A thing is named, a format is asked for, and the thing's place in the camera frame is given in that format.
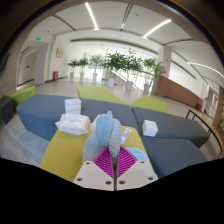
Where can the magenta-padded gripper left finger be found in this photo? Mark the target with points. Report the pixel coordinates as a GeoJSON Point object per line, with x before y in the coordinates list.
{"type": "Point", "coordinates": [91, 175]}

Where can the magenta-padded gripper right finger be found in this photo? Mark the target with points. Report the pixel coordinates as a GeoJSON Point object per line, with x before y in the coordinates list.
{"type": "Point", "coordinates": [138, 173]}

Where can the light blue towel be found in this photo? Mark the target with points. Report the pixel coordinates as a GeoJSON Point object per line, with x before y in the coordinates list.
{"type": "Point", "coordinates": [100, 133]}

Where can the yellow upholstered bench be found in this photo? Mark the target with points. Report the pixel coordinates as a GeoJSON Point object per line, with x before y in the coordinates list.
{"type": "Point", "coordinates": [63, 153]}

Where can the small white tag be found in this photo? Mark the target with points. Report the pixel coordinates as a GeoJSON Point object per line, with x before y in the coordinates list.
{"type": "Point", "coordinates": [126, 135]}

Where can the small white cube box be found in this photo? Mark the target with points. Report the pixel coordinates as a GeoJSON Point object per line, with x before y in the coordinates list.
{"type": "Point", "coordinates": [150, 128]}

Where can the white plastic-wrapped tissue pack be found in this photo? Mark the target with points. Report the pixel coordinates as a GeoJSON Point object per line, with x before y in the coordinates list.
{"type": "Point", "coordinates": [71, 123]}

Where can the small green upholstered bench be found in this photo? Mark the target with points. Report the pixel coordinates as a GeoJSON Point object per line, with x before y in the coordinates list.
{"type": "Point", "coordinates": [150, 103]}

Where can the white stacked box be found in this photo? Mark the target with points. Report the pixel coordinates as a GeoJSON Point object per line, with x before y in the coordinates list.
{"type": "Point", "coordinates": [72, 106]}

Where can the long blue-grey upholstered bench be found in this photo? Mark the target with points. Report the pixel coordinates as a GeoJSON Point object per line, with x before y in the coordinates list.
{"type": "Point", "coordinates": [40, 110]}

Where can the wooden black-framed table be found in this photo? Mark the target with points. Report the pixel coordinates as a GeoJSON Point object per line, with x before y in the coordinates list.
{"type": "Point", "coordinates": [203, 116]}

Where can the brown wooden counter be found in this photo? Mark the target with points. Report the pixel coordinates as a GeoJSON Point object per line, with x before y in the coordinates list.
{"type": "Point", "coordinates": [176, 90]}

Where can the red bin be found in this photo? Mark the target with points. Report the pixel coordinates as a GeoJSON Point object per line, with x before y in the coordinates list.
{"type": "Point", "coordinates": [55, 76]}

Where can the long green upholstered bench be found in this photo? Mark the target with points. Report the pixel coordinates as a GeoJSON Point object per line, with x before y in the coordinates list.
{"type": "Point", "coordinates": [21, 95]}

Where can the row of potted plants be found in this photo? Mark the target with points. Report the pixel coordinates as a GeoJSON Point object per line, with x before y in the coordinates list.
{"type": "Point", "coordinates": [116, 61]}

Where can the green exit sign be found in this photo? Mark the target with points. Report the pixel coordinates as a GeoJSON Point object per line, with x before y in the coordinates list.
{"type": "Point", "coordinates": [38, 38]}

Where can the ceiling light strips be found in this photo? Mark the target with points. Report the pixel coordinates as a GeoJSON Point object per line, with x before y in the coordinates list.
{"type": "Point", "coordinates": [91, 15]}

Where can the yellow wall picture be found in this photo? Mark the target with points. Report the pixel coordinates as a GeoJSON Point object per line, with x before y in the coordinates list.
{"type": "Point", "coordinates": [59, 53]}

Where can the black wall screen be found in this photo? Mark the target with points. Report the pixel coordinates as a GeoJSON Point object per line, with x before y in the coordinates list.
{"type": "Point", "coordinates": [3, 65]}

